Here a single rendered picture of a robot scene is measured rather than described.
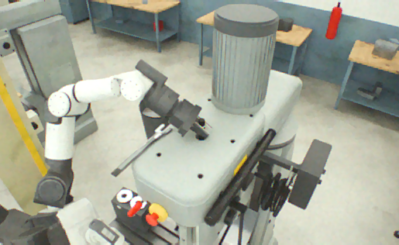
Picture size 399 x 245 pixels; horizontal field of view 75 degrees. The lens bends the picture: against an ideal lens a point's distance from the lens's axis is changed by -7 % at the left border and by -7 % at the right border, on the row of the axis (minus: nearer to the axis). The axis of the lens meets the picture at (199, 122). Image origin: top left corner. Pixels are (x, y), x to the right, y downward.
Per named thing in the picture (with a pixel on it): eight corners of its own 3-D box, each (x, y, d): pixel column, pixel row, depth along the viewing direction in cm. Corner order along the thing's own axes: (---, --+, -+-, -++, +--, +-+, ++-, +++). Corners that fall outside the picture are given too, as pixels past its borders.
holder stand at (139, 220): (145, 232, 161) (140, 215, 148) (116, 218, 169) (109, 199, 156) (156, 217, 169) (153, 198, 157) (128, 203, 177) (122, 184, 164)
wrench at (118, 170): (118, 179, 73) (118, 177, 73) (108, 173, 75) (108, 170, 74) (172, 129, 89) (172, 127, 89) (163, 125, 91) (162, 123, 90)
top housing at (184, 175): (197, 237, 77) (197, 206, 67) (130, 195, 88) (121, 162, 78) (263, 143, 107) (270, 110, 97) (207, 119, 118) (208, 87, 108)
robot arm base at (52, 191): (33, 215, 84) (70, 212, 87) (27, 178, 82) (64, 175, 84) (46, 197, 98) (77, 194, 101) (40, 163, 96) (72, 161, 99)
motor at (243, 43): (250, 122, 92) (264, 29, 72) (201, 102, 101) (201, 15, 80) (273, 94, 105) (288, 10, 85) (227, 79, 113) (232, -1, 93)
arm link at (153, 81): (146, 118, 79) (115, 94, 78) (158, 105, 89) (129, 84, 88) (166, 87, 75) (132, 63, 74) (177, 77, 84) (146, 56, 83)
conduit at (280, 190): (273, 226, 121) (283, 199, 107) (242, 210, 127) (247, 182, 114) (288, 198, 132) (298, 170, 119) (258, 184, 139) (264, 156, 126)
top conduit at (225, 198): (214, 229, 75) (214, 222, 72) (201, 221, 76) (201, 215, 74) (275, 136, 104) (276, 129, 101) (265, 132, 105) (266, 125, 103)
